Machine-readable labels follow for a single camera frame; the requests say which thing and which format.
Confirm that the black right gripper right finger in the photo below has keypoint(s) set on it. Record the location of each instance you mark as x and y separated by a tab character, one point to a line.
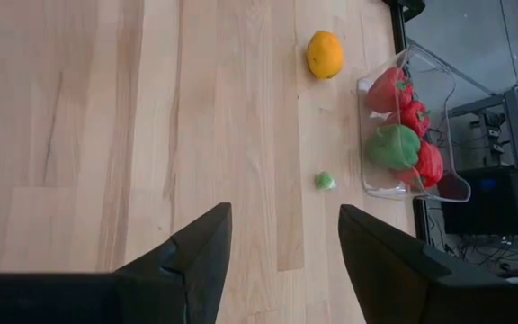
412	292

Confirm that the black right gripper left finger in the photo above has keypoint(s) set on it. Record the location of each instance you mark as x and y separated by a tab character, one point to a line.
151	297

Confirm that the green cap mushroom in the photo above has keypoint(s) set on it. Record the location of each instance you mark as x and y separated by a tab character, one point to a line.
325	180

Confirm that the green bell pepper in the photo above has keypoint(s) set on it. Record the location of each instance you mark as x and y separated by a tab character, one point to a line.
393	146

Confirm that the small red bell pepper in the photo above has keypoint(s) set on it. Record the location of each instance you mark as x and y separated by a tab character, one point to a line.
385	90

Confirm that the black computer case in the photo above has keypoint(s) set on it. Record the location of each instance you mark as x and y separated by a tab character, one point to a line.
484	202

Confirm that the clear plastic bin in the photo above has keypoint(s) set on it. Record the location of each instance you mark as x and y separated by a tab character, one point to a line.
364	180

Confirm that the orange-yellow lemon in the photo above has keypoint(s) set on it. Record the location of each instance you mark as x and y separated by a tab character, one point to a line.
325	55

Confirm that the grey metal frame stand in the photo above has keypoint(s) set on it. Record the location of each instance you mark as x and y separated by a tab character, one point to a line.
517	148

